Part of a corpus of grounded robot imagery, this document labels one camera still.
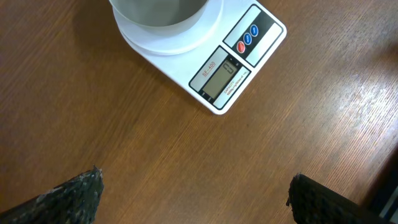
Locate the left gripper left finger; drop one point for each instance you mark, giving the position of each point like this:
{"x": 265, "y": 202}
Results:
{"x": 74, "y": 201}

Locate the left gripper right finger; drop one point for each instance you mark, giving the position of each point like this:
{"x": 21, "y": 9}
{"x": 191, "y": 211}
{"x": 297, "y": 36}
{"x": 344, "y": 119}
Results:
{"x": 313, "y": 203}

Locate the white digital kitchen scale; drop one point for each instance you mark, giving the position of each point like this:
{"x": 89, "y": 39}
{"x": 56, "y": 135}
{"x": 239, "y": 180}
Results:
{"x": 215, "y": 58}

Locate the white round bowl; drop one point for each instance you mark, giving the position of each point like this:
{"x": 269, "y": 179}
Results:
{"x": 161, "y": 15}

